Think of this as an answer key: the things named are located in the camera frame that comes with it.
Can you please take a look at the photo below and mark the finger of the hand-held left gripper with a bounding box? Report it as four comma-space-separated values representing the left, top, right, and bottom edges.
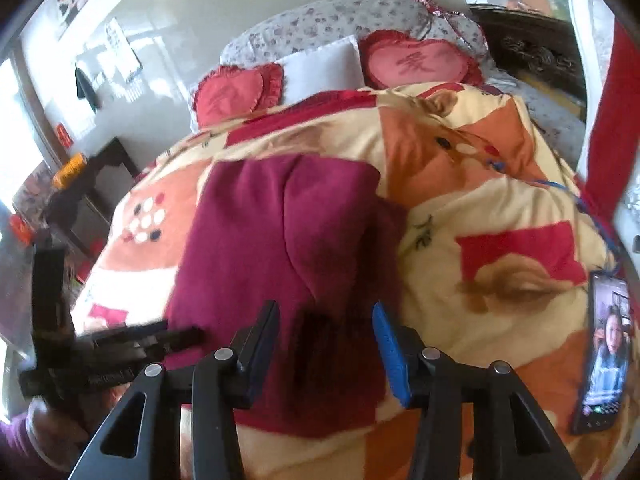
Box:
94, 320, 171, 347
127, 326, 206, 362

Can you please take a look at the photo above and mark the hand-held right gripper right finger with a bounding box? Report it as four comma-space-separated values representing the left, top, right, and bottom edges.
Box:
371, 302, 583, 480

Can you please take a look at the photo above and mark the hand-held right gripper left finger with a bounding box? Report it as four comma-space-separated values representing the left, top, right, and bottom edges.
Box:
69, 300, 281, 480

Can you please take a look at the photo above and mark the maroon knit sweater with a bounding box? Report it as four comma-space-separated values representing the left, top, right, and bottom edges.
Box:
165, 152, 408, 438

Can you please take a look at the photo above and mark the person's left forearm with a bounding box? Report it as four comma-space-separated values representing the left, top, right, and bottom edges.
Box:
0, 412, 71, 480

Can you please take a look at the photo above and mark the person's left hand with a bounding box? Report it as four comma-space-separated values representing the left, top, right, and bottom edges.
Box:
25, 390, 123, 472

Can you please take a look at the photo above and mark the printed fleece blanket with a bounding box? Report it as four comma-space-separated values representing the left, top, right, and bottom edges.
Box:
70, 82, 631, 480

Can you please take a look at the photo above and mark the orange box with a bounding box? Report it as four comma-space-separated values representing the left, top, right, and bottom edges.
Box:
52, 154, 90, 190

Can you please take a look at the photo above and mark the dark wooden table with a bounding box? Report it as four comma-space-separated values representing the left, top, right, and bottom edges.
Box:
45, 137, 141, 261

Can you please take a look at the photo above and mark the black smartphone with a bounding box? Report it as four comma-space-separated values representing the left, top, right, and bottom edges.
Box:
571, 271, 635, 436

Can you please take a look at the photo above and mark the dark hanging cloth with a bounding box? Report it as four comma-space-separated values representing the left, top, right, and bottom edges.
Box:
75, 62, 101, 113

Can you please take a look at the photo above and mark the red heart-shaped pillow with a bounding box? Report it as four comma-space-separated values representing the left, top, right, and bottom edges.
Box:
192, 62, 286, 128
357, 30, 485, 90

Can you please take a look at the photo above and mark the white pillow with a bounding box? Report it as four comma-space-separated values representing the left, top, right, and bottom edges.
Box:
272, 35, 366, 106

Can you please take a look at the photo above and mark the red cloth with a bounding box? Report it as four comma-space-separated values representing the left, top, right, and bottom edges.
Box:
582, 20, 632, 221

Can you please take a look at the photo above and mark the grey floral pillow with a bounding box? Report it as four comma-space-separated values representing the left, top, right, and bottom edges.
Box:
220, 0, 493, 68

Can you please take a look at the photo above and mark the dark carved wooden headboard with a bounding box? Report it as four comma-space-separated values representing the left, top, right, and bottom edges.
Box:
467, 4, 587, 111

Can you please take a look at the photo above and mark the white wall calendar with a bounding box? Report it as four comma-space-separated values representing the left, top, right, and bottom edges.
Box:
105, 17, 143, 83

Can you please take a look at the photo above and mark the wall poster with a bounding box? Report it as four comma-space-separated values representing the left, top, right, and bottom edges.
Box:
52, 0, 108, 41

